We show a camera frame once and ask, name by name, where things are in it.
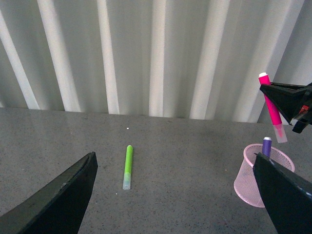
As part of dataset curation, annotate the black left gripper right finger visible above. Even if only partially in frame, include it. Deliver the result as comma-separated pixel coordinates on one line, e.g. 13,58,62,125
253,153,312,234

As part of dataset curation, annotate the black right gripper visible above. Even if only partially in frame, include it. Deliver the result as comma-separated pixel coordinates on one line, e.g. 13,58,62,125
260,82,312,133

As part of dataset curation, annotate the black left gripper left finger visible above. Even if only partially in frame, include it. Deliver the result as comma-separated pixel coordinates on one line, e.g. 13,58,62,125
0,152,98,234

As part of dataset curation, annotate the pink highlighter pen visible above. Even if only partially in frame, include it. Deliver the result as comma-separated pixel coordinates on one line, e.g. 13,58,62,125
258,72,288,143

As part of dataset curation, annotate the purple highlighter pen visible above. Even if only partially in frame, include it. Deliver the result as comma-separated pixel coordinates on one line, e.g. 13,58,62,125
262,136,272,157

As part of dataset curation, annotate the pink mesh pen cup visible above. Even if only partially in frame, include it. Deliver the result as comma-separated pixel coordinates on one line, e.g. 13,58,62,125
234,144,295,208

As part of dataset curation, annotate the green highlighter pen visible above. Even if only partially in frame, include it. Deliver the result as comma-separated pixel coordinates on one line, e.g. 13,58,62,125
122,145,133,190

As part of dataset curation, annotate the white pleated curtain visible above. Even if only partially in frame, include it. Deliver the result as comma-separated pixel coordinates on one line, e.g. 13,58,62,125
0,0,312,122

